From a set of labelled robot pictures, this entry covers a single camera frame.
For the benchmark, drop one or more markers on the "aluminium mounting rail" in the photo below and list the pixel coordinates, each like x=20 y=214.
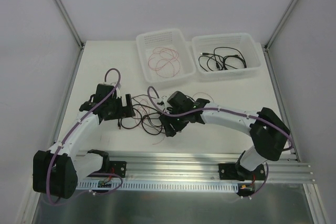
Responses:
x=204 y=167

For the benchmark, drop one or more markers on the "white plastic basket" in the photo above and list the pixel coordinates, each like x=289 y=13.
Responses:
x=225 y=56
x=165 y=57

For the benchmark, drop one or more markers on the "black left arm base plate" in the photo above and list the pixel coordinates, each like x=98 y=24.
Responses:
x=116 y=167

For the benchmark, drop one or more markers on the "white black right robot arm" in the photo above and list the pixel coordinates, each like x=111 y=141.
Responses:
x=267 y=131

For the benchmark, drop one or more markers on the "white right plastic basket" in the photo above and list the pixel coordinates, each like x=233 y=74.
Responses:
x=225 y=56

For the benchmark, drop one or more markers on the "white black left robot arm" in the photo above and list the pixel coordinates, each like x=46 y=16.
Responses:
x=57 y=170

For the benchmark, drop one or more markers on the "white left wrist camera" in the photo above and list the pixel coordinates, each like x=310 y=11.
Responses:
x=118 y=88

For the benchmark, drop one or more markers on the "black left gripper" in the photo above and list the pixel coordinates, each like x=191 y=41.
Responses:
x=126 y=106

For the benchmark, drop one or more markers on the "white left plastic basket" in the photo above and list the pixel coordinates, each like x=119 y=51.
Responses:
x=165 y=57

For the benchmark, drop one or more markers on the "white slotted cable duct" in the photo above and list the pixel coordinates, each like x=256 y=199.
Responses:
x=136 y=185

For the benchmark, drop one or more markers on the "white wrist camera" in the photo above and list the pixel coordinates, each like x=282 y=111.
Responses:
x=118 y=88
x=162 y=101

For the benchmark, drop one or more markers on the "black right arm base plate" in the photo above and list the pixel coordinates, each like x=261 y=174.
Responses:
x=229 y=171

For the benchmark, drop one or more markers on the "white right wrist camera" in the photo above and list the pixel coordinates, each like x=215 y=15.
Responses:
x=162 y=101

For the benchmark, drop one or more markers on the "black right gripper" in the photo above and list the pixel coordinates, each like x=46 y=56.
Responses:
x=169 y=123

